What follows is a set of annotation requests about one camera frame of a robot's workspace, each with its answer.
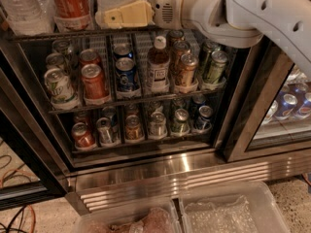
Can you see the blue pepsi can far right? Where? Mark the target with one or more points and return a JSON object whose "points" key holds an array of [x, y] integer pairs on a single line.
{"points": [[303, 108]]}

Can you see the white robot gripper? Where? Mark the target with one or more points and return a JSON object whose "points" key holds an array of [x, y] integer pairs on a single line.
{"points": [[165, 4]]}

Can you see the silver white can bottom shelf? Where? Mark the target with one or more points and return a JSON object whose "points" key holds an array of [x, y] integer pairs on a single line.
{"points": [[157, 125]]}

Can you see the blue pepsi can front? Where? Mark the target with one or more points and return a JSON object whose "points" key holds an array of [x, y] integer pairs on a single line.
{"points": [[127, 79]]}

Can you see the red can bottom shelf front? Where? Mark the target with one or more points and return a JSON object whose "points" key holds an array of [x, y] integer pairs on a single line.
{"points": [[83, 138]]}

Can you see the green can right front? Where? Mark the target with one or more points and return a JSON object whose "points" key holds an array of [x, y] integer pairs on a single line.
{"points": [[216, 68]]}

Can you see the blue pepsi can right compartment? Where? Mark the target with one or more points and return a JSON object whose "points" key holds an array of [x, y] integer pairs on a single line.
{"points": [[286, 104]]}

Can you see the stainless steel display fridge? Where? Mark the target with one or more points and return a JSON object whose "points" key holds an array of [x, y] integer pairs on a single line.
{"points": [[113, 175]]}

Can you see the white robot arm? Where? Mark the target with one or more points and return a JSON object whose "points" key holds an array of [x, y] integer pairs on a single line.
{"points": [[235, 23]]}

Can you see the blue pepsi can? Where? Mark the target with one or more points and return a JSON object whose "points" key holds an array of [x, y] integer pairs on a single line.
{"points": [[122, 50], [303, 108], [127, 79]]}

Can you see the clear plastic bin right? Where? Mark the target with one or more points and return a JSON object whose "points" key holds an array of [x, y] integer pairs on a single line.
{"points": [[247, 207]]}

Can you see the gold can bottom shelf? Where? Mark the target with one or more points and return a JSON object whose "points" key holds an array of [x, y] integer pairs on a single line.
{"points": [[133, 129]]}

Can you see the blue can bottom shelf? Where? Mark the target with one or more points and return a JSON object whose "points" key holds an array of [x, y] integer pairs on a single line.
{"points": [[202, 121]]}

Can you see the orange brown can back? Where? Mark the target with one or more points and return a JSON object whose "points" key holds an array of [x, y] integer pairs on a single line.
{"points": [[174, 35]]}

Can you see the green can bottom shelf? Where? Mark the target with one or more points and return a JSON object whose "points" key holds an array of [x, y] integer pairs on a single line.
{"points": [[180, 123]]}

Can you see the green can back left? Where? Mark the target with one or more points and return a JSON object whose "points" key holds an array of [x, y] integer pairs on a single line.
{"points": [[65, 47]]}

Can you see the blue pepsi can back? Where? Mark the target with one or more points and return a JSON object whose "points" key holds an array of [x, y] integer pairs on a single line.
{"points": [[122, 50]]}

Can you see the clear plastic bin left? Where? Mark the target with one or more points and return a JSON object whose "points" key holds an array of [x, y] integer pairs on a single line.
{"points": [[153, 215]]}

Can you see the red cola bottle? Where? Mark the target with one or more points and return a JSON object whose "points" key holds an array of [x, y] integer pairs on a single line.
{"points": [[72, 15]]}

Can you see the green can right back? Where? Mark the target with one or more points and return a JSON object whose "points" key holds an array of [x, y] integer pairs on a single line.
{"points": [[206, 50]]}

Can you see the open fridge door left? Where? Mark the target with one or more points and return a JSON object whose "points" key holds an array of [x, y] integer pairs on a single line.
{"points": [[21, 132]]}

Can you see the orange brown can front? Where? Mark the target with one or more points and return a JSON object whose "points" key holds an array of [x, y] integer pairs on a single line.
{"points": [[185, 74]]}

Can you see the red soda can back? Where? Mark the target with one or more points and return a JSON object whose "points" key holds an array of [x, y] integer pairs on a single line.
{"points": [[90, 56]]}

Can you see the orange brown can middle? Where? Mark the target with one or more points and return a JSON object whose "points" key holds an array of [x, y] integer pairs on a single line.
{"points": [[179, 48]]}

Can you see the clear plastic bin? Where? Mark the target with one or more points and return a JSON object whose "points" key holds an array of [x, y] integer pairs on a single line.
{"points": [[153, 215], [247, 207]]}

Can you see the orange brown can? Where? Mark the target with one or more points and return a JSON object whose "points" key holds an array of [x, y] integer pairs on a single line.
{"points": [[179, 48], [174, 35], [185, 74]]}

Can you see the glass fridge door right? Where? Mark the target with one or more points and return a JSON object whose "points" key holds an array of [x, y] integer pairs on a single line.
{"points": [[257, 132]]}

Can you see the green 7up can front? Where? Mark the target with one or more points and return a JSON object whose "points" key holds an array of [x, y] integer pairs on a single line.
{"points": [[59, 86]]}

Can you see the red soda can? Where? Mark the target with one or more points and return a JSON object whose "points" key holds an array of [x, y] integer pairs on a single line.
{"points": [[96, 88], [90, 56]]}

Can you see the iced tea bottle white cap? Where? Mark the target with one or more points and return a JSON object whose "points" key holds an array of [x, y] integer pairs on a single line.
{"points": [[158, 62]]}

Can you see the red soda can front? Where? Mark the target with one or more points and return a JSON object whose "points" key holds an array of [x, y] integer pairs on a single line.
{"points": [[96, 88]]}

